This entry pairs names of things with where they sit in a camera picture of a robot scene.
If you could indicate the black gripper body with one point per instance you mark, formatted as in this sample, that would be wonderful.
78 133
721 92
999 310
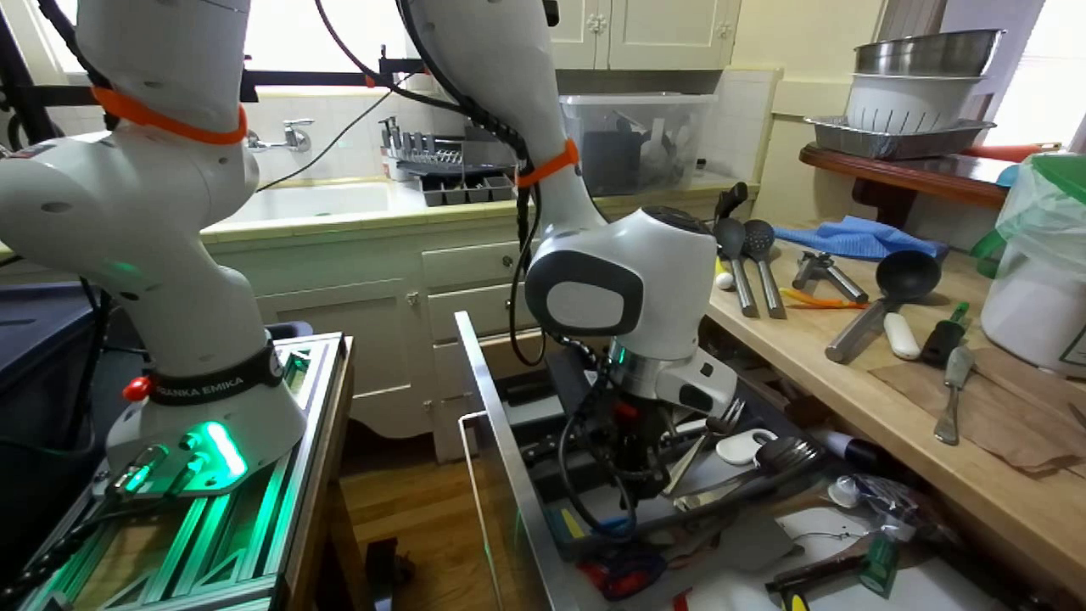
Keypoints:
643 420

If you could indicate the small blue object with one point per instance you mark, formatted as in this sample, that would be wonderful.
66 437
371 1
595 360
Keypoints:
610 531

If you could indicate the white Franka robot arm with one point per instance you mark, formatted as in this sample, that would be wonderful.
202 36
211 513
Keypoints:
159 247

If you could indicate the small yellow object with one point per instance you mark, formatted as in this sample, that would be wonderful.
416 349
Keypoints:
574 525

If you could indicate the white plastic utensil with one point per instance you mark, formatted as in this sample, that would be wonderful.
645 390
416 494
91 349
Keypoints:
743 444

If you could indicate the grey utensil organizer tray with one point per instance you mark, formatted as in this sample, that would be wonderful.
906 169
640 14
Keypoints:
749 497

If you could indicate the wooden drawer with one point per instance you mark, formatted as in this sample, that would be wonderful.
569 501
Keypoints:
510 497

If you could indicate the small black floor object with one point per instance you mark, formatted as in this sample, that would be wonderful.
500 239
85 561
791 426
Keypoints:
381 574

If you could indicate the steel fork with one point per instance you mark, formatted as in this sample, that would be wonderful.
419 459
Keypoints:
725 415

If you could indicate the yellow black screwdriver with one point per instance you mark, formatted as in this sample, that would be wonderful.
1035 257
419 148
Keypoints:
797 599

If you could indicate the black solid spoon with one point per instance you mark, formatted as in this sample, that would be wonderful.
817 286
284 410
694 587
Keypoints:
734 247

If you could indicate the orange peeler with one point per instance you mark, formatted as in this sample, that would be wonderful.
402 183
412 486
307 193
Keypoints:
818 298

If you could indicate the clear plastic storage bin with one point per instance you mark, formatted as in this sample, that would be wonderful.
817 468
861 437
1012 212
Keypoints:
645 139

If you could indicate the blue cloth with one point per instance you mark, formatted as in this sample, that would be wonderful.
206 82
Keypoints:
861 239

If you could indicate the white base cabinet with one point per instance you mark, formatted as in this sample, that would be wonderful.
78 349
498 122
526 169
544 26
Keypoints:
374 306

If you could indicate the black dish rack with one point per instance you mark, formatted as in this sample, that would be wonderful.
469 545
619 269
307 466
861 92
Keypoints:
467 188

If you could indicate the brown mat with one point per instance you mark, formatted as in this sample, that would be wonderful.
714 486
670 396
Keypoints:
1005 410

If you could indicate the metal baking tray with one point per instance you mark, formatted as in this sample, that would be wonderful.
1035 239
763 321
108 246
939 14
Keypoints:
900 139

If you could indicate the white upper cabinet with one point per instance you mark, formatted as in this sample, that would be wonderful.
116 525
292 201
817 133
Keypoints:
645 36

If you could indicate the white sink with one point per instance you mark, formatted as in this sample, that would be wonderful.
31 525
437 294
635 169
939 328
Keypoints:
316 204

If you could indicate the white bag green trim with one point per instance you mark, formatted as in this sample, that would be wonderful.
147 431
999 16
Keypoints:
1035 282

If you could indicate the white colander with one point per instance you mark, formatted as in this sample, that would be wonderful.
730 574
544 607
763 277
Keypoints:
915 104

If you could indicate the steel mixing bowl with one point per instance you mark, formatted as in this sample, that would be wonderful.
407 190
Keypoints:
928 53

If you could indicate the black bulky case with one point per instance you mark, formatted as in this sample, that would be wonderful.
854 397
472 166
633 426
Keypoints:
40 384

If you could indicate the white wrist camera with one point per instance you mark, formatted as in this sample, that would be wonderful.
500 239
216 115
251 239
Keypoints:
708 384

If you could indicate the wooden wall shelf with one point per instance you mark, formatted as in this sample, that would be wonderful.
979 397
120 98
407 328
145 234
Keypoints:
903 174

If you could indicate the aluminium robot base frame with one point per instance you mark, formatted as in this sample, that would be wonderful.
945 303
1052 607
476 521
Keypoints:
225 531

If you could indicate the black camera pole orange clamps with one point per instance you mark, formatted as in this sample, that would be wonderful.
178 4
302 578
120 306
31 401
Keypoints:
307 82

